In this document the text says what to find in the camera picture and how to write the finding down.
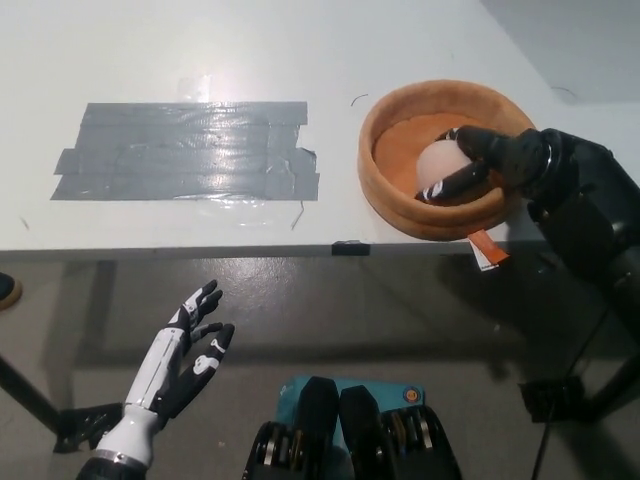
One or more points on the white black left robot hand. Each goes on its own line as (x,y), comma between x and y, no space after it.
(160,372)

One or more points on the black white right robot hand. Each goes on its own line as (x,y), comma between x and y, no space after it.
(520,160)

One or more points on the white plush dumpling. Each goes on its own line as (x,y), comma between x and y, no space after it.
(440,162)

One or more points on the orange soft plush plate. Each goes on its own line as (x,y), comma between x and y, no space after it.
(390,200)

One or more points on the black teal robot torso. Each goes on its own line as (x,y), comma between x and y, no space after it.
(360,430)

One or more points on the dark shoe with tan sole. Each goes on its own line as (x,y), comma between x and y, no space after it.
(7,292)

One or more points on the small black tape piece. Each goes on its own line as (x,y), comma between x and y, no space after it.
(350,248)

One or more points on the grey duct tape patch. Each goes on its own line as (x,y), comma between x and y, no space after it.
(185,152)

